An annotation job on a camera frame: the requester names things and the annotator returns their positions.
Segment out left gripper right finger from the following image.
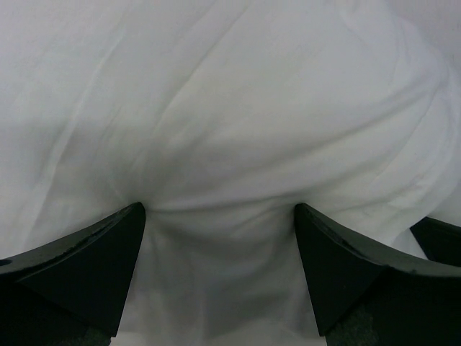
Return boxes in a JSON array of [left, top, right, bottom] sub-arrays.
[[294, 204, 460, 335]]

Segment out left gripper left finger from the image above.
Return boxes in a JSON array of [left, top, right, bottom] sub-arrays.
[[1, 203, 146, 338]]

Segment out white pillow insert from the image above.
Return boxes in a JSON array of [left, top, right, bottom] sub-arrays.
[[1, 1, 460, 345]]

